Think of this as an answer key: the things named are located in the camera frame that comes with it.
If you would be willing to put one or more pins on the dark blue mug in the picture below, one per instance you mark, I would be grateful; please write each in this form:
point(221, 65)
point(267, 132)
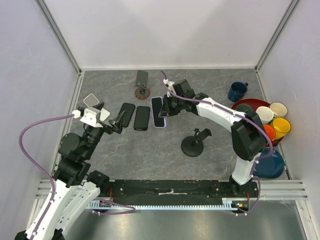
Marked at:
point(237, 91)

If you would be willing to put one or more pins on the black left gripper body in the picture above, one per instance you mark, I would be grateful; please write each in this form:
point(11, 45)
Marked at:
point(93, 137)

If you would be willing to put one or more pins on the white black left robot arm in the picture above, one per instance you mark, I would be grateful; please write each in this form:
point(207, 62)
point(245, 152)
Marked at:
point(73, 187)

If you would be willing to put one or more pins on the grey slotted cable duct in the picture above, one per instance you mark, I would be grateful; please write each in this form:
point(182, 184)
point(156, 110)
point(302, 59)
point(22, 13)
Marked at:
point(99, 205)

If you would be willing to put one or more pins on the white metal phone stand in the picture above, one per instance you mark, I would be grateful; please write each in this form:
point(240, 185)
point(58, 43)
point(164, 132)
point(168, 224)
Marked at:
point(92, 101)

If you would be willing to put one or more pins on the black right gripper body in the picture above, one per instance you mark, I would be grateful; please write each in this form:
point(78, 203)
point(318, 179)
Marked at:
point(175, 104)

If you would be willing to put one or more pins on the orange mug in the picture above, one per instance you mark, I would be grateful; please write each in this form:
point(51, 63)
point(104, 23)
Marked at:
point(270, 132)

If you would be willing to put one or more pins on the aluminium frame post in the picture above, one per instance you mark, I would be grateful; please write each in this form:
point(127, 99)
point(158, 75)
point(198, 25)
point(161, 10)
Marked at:
point(43, 7)
point(293, 4)

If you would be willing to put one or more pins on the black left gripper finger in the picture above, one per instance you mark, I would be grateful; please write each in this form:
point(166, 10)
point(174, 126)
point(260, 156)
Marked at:
point(96, 108)
point(117, 124)

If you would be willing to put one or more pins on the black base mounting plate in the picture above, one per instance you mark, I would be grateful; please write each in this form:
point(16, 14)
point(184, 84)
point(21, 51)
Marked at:
point(175, 192)

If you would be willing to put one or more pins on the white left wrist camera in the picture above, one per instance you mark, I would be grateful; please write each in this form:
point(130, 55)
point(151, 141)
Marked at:
point(91, 116)

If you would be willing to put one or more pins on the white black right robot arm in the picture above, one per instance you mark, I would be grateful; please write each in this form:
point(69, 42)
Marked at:
point(247, 131)

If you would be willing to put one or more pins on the aluminium frame post left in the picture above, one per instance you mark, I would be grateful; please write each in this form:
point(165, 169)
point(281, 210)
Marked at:
point(43, 7)

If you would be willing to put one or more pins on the red round tray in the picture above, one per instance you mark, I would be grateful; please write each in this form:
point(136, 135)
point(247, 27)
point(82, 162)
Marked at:
point(254, 103)

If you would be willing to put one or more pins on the yellow mug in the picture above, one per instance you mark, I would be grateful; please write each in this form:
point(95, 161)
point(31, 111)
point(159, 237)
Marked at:
point(281, 127)

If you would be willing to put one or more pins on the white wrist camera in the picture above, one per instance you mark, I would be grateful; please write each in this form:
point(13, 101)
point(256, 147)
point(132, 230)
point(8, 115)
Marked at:
point(91, 116)
point(169, 87)

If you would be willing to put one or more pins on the white light blue mug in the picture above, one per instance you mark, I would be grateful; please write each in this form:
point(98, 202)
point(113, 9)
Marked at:
point(265, 114)

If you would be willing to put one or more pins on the grey green mug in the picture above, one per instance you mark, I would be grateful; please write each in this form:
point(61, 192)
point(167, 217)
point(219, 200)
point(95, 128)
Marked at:
point(245, 108)

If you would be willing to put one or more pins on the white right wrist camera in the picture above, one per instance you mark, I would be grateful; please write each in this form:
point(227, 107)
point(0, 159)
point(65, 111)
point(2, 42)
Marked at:
point(169, 87)

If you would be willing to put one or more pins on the aluminium frame post right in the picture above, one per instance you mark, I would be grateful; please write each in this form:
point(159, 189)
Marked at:
point(293, 4)

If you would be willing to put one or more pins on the black clamp phone stand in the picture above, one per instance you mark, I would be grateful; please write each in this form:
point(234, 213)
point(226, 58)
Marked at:
point(192, 146)

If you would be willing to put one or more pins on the black phone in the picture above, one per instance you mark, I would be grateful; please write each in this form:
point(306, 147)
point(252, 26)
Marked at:
point(142, 116)
point(128, 110)

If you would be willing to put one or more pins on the cream mug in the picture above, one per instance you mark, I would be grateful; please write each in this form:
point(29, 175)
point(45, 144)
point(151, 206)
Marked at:
point(279, 110)

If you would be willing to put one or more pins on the round wooden base phone stand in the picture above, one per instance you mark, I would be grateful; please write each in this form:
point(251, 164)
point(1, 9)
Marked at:
point(142, 91)

